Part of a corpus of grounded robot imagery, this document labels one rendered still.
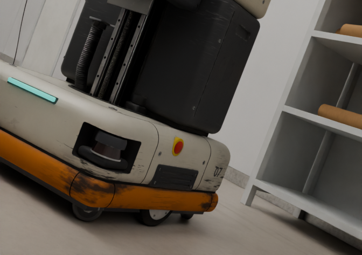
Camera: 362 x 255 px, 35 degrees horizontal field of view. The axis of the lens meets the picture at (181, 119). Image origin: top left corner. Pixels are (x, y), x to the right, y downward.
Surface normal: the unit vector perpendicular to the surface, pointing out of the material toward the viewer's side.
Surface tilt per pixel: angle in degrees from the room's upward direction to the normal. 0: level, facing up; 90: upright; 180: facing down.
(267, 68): 90
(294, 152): 90
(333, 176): 90
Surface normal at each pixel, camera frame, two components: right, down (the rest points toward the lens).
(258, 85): -0.75, -0.26
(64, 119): -0.50, -0.16
